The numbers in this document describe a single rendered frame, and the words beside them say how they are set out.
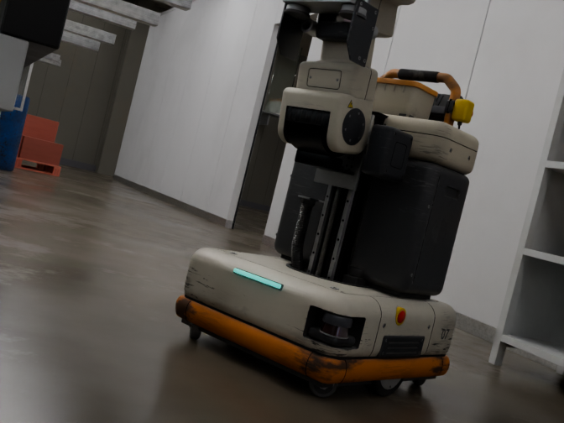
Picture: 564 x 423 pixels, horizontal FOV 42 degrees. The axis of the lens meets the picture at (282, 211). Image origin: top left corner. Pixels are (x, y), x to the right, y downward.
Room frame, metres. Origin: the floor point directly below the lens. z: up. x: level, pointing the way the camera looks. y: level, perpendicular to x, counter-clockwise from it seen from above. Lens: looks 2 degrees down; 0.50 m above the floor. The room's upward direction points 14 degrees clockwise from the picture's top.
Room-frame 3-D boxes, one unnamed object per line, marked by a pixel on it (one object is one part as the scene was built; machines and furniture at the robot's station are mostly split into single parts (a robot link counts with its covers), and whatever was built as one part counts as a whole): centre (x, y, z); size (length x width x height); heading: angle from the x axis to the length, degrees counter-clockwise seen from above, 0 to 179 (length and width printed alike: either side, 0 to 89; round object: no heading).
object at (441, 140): (2.34, -0.25, 0.59); 0.55 x 0.34 x 0.83; 49
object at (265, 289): (2.27, -0.19, 0.16); 0.67 x 0.64 x 0.25; 139
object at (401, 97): (2.36, -0.27, 0.87); 0.23 x 0.15 x 0.11; 49
